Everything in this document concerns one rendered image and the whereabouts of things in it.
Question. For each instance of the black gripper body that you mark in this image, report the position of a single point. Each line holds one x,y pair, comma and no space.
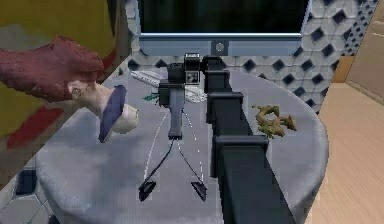
176,100

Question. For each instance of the folded newspaper with black print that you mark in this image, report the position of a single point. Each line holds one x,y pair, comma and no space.
196,95

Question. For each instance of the olive green twisted object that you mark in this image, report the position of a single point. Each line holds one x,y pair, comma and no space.
271,125

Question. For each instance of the grey framed television set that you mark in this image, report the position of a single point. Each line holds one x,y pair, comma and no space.
220,16

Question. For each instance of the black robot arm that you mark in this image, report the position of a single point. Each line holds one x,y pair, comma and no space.
246,180

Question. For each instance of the round grey table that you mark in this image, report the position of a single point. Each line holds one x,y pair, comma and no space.
100,173

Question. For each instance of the beige wooden cupboard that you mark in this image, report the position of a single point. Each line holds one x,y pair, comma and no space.
368,60

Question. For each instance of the beige object with blue stripe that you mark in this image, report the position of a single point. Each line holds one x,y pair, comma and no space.
128,116

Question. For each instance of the red brown lumpy object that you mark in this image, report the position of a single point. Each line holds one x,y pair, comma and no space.
43,73

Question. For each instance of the small green object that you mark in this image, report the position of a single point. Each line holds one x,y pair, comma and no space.
151,97

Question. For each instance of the yellow and red object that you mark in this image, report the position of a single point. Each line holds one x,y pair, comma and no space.
50,16

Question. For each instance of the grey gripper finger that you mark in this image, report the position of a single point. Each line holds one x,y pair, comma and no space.
146,190
200,190

